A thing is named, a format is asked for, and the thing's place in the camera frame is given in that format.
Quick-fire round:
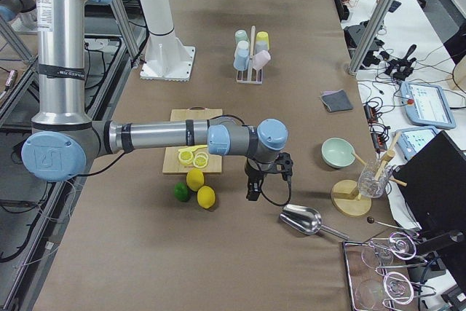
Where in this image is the aluminium frame post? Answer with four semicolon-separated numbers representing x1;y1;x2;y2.
347;0;393;76

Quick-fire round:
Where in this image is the pink cup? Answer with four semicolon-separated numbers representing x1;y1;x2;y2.
253;50;271;71

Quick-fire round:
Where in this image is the wooden cutting board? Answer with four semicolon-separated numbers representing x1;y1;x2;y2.
162;108;223;174

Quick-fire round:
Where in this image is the yellow cup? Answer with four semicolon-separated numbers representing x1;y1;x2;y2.
256;31;269;50

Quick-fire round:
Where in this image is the green bowl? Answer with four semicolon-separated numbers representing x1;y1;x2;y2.
321;138;355;169

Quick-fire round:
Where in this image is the wire glass rack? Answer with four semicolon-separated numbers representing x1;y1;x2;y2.
342;232;436;310

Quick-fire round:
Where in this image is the blue cup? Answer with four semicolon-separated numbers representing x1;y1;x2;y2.
233;49;249;71

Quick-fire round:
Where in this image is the green cup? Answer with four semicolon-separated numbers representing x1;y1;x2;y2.
234;29;249;44

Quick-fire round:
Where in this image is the grey cup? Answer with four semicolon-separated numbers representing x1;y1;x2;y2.
255;40;269;55

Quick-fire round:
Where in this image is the lemon slice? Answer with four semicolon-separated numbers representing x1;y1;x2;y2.
192;152;209;169
178;150;194;166

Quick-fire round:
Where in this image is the grey folded cloth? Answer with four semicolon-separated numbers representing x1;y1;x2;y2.
320;90;353;113

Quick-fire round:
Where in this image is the green lime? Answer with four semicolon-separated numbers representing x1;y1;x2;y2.
173;182;191;202

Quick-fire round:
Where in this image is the white wire cup holder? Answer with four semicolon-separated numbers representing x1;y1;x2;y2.
236;25;263;84

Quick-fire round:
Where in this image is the black monitor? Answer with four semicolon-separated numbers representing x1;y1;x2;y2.
395;131;465;234

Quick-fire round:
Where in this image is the metal scoop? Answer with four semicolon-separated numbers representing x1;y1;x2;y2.
280;204;350;240

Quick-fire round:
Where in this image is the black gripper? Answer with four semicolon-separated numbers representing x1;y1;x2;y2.
245;158;272;201

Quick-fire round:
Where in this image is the blue teach pendant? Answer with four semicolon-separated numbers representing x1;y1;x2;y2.
396;125;440;160
400;82;457;130

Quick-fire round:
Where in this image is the yellow plastic knife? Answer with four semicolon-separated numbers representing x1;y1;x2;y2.
178;145;208;152

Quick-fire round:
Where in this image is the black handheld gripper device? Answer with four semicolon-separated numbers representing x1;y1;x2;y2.
380;44;416;81

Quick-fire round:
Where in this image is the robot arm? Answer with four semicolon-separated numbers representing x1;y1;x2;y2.
21;0;293;200

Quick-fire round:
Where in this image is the yellow lemon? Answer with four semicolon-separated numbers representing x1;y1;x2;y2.
197;186;216;209
186;168;205;192

